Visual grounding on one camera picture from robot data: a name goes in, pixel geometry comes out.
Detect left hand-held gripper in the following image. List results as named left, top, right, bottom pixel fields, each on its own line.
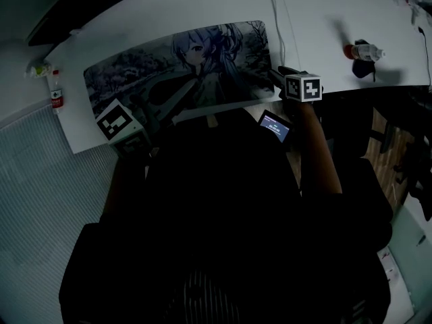
left=95, top=78, right=198, bottom=159

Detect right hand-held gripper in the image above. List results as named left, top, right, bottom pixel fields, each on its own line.
left=267, top=64, right=324, bottom=105

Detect anime printed desk mat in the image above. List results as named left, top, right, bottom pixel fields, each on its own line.
left=83, top=19, right=276, bottom=119

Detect person's right forearm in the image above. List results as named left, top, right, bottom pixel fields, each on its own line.
left=290, top=101, right=344, bottom=196

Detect person's left forearm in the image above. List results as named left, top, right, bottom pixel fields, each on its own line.
left=106, top=153, right=151, bottom=212

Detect small display screen device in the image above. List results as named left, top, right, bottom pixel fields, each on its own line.
left=258, top=109, right=293, bottom=144

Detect black cloth pouch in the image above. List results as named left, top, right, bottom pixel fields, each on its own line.
left=352, top=38, right=377, bottom=82

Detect clear bottle red cap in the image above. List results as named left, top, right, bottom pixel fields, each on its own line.
left=344, top=43, right=387, bottom=61
left=49, top=69, right=65, bottom=115

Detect person's black shirt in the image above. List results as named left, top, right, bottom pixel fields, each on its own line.
left=59, top=108, right=394, bottom=324

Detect white bottle green label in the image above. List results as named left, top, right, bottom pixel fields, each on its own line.
left=25, top=62, right=55, bottom=79

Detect black office chair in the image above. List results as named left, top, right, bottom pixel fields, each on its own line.
left=369, top=89, right=432, bottom=223

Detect striped black white garment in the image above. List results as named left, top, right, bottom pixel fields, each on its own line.
left=182, top=268, right=244, bottom=324

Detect thin white cable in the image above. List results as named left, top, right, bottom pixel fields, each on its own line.
left=264, top=0, right=286, bottom=65

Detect black cable with plug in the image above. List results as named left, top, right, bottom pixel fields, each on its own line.
left=417, top=26, right=432, bottom=88

